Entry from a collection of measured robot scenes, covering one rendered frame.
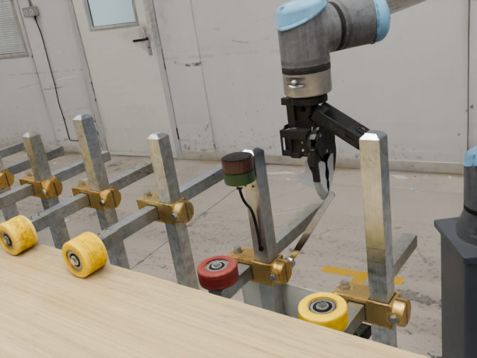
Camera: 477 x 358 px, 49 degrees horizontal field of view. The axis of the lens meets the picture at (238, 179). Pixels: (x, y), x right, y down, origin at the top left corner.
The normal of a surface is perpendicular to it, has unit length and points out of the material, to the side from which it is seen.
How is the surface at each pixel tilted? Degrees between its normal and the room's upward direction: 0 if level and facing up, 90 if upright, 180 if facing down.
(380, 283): 90
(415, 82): 90
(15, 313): 0
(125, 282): 0
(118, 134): 90
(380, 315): 90
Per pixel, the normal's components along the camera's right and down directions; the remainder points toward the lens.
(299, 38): -0.23, 0.37
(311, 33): 0.27, 0.30
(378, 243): -0.58, 0.37
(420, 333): -0.14, -0.93
